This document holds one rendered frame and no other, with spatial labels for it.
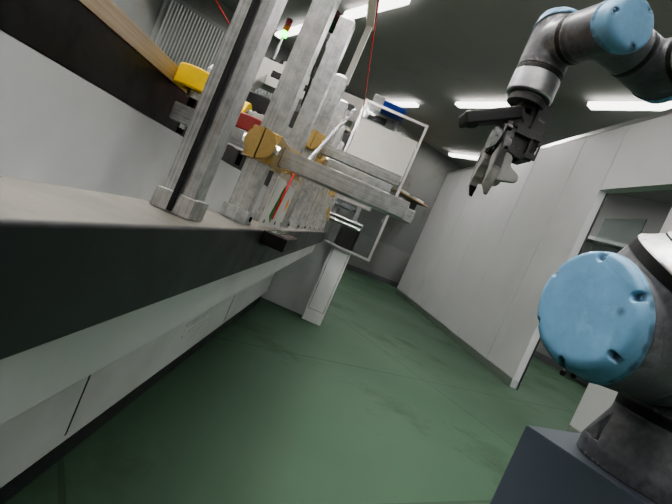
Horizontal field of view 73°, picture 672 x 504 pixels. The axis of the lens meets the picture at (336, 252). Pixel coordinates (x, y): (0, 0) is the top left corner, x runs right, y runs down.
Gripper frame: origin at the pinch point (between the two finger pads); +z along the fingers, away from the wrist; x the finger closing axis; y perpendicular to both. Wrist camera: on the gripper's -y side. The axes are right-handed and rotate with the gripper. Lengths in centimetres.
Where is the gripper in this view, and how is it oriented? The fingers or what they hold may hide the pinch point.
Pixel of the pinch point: (476, 188)
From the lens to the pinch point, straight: 96.1
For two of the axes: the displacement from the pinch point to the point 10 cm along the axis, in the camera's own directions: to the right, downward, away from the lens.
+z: -4.0, 9.2, 0.5
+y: 9.1, 3.9, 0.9
